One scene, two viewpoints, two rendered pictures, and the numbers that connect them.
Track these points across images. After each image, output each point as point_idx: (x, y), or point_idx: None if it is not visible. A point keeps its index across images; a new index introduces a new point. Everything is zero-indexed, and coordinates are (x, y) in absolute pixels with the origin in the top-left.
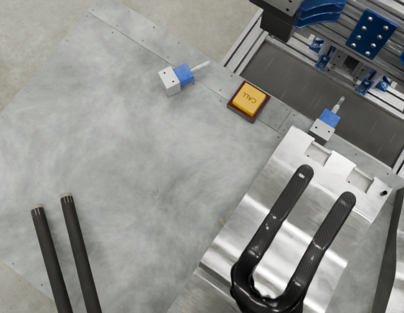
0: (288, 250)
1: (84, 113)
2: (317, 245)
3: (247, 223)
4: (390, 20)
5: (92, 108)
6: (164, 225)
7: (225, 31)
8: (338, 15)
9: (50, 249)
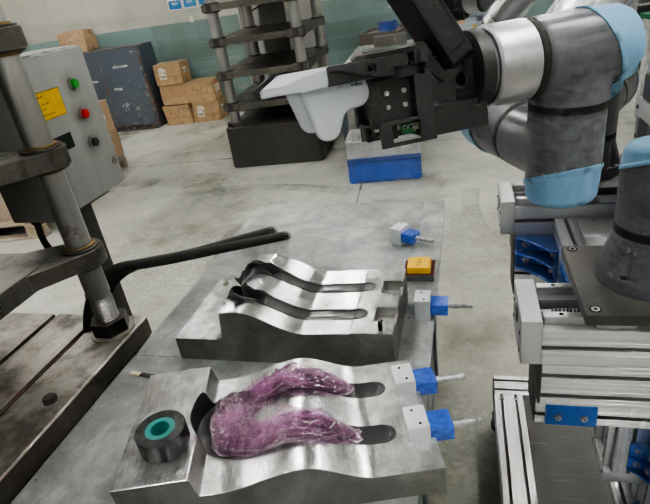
0: (291, 295)
1: (350, 224)
2: (307, 316)
3: (302, 272)
4: (567, 276)
5: (356, 225)
6: None
7: None
8: (554, 277)
9: (247, 235)
